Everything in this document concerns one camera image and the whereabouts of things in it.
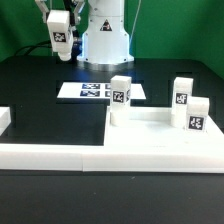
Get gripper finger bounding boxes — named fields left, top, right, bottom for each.
left=70, top=0, right=85, bottom=26
left=35, top=0, right=49, bottom=22

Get white square table top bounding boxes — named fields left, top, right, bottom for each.
left=104, top=107, right=224, bottom=153

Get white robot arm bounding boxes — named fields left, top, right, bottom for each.
left=35, top=0, right=134, bottom=71

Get white marker sheet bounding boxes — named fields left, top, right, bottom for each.
left=57, top=82, right=146, bottom=100

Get black cables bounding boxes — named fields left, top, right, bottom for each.
left=13, top=37, right=83, bottom=57

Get white U-shaped fence wall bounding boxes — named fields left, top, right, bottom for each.
left=0, top=106, right=224, bottom=174

